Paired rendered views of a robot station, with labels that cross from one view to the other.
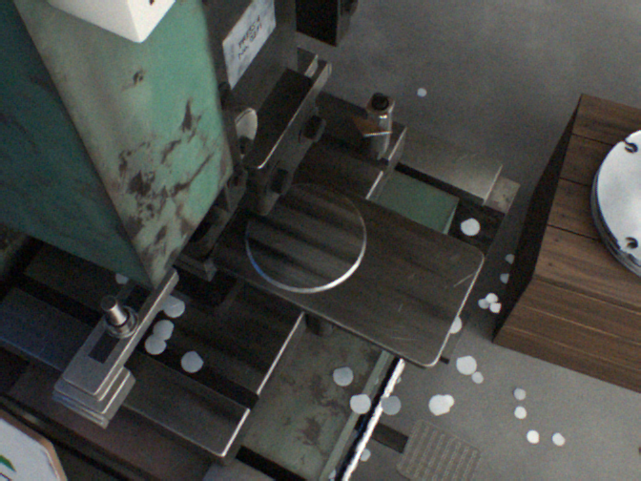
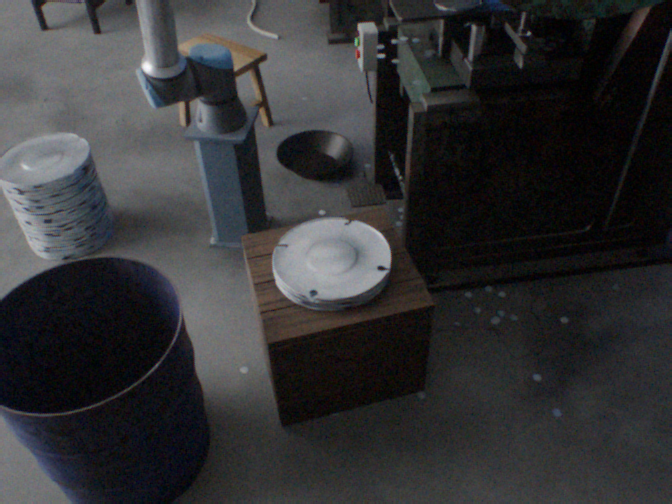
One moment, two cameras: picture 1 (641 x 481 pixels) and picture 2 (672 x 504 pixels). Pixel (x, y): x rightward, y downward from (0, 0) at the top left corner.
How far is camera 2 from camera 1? 1.98 m
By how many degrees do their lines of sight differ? 69
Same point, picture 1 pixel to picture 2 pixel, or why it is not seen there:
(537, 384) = not seen: hidden behind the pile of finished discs
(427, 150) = (460, 95)
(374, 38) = (635, 435)
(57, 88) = not seen: outside the picture
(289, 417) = (421, 30)
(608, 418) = not seen: hidden behind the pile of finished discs
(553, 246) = (383, 221)
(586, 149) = (405, 273)
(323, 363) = (425, 40)
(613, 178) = (378, 248)
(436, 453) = (369, 195)
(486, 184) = (425, 96)
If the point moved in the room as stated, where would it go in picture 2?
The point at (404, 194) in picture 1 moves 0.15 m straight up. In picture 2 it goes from (451, 80) to (457, 25)
